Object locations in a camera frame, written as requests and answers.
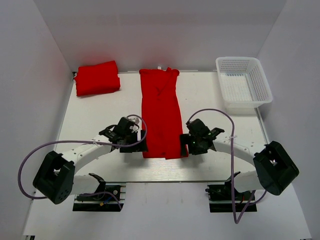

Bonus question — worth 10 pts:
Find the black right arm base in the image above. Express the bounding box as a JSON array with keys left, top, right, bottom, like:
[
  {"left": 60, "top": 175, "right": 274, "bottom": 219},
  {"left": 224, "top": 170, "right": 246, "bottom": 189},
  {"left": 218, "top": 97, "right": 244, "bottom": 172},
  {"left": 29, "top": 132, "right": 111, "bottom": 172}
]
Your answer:
[{"left": 205, "top": 174, "right": 258, "bottom": 214}]

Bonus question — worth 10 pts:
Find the red t shirt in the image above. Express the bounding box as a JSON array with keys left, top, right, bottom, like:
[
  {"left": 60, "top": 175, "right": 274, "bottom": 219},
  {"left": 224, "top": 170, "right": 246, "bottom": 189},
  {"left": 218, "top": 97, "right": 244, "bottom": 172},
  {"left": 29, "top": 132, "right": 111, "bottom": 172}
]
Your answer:
[
  {"left": 74, "top": 60, "right": 121, "bottom": 97},
  {"left": 139, "top": 68, "right": 183, "bottom": 160}
]

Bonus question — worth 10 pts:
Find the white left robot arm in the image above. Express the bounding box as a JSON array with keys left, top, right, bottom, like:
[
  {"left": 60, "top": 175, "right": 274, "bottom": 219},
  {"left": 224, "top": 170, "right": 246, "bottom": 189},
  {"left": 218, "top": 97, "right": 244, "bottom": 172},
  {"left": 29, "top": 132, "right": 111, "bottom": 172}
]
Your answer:
[{"left": 32, "top": 114, "right": 148, "bottom": 205}]

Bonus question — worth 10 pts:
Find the white plastic mesh basket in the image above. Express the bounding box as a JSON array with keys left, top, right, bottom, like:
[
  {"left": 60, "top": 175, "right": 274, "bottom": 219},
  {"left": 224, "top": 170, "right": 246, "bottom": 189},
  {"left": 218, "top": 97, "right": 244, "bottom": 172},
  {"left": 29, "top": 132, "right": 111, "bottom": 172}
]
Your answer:
[{"left": 215, "top": 56, "right": 273, "bottom": 111}]

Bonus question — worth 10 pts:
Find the red folded t shirt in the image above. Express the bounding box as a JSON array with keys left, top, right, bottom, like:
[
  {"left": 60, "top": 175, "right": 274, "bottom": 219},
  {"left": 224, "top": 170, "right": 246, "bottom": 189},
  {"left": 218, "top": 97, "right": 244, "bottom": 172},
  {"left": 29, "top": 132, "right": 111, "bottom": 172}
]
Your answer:
[{"left": 74, "top": 60, "right": 121, "bottom": 97}]

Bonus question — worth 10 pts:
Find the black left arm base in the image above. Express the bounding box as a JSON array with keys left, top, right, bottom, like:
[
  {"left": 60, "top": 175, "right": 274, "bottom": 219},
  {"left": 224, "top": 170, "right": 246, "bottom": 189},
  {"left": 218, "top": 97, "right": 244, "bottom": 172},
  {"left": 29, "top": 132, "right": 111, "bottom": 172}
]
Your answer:
[{"left": 71, "top": 173, "right": 126, "bottom": 212}]

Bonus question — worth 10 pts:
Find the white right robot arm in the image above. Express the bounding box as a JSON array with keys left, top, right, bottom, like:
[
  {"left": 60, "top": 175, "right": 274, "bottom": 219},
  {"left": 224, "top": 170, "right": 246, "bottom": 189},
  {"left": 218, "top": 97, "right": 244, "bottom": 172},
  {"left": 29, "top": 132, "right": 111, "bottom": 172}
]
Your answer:
[{"left": 180, "top": 118, "right": 300, "bottom": 196}]

